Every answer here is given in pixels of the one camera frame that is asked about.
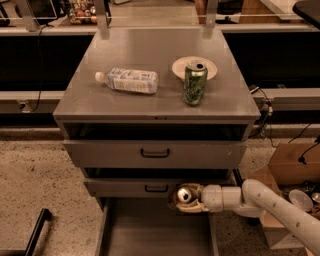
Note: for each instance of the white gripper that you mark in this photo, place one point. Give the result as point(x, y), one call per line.
point(212, 198)

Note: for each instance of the orange soda can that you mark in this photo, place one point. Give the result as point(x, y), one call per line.
point(182, 195)

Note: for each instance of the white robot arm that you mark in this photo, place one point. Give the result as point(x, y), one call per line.
point(252, 199)

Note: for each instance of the grey middle drawer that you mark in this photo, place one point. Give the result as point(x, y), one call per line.
point(142, 187)

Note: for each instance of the grey top drawer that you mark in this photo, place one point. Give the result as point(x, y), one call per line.
point(155, 154)

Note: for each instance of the grey open bottom drawer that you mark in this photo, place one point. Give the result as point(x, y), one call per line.
point(148, 227)

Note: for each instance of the grey metal drawer cabinet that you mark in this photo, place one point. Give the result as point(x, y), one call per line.
point(90, 110)

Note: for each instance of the green soda can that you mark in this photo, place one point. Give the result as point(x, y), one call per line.
point(195, 81)

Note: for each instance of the black bar beside cabinet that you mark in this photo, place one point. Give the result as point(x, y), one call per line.
point(238, 177)

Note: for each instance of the white bowl in box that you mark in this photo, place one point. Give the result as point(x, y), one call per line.
point(301, 200)

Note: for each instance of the brown cardboard box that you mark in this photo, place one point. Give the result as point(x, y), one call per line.
point(291, 164)

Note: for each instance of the small white plate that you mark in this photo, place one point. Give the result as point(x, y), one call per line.
point(210, 68)

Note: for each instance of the clear plastic water bottle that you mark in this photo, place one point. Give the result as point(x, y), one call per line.
point(129, 80)

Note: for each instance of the black metal floor bar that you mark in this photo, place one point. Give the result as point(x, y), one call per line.
point(44, 216)

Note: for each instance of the basket of colourful items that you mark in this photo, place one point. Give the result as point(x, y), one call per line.
point(82, 12)

